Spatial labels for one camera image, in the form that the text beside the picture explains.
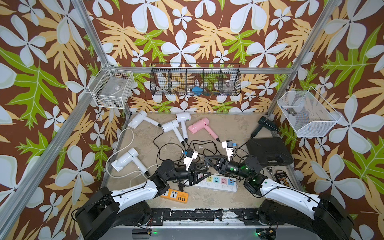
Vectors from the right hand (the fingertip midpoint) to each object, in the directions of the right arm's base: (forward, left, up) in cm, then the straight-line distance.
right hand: (204, 160), depth 66 cm
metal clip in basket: (+32, -52, 0) cm, 61 cm away
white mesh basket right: (+27, -60, +1) cm, 66 cm away
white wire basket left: (+43, +53, +8) cm, 68 cm away
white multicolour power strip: (-2, -11, -23) cm, 26 cm away
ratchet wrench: (+6, -41, -25) cm, 49 cm away
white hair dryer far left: (+47, +45, -20) cm, 68 cm away
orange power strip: (-9, +14, -23) cm, 29 cm away
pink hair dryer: (+40, 0, -22) cm, 46 cm away
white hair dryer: (+39, +23, -22) cm, 51 cm away
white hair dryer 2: (+46, +13, -21) cm, 52 cm away
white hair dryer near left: (+9, +50, -22) cm, 55 cm away
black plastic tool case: (+18, -45, -23) cm, 53 cm away
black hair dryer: (+42, -47, -21) cm, 67 cm away
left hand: (-3, -2, -4) cm, 6 cm away
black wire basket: (+57, +3, +5) cm, 57 cm away
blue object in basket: (+49, +2, +1) cm, 49 cm away
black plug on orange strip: (-4, +12, -24) cm, 27 cm away
